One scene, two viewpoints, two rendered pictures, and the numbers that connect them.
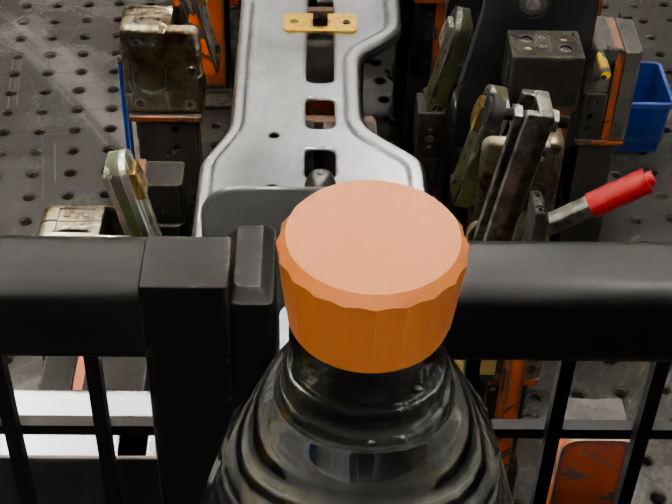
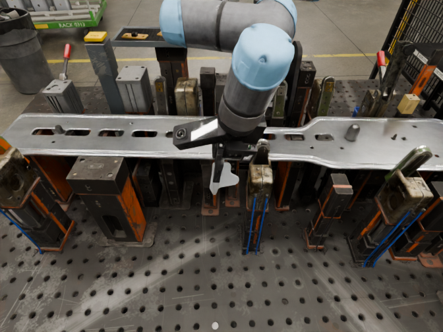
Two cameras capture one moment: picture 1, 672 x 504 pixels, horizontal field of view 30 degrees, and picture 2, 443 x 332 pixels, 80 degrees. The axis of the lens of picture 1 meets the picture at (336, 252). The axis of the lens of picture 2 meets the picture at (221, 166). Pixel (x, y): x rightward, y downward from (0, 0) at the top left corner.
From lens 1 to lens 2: 1.44 m
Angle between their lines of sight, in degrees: 59
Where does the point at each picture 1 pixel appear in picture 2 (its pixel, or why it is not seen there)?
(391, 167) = (320, 122)
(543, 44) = (308, 65)
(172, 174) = (339, 176)
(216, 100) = (151, 228)
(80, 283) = not seen: outside the picture
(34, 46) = (74, 323)
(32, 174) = (194, 307)
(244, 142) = (318, 155)
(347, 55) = not seen: hidden behind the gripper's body
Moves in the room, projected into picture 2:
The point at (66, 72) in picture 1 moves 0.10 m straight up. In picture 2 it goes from (109, 300) to (96, 287)
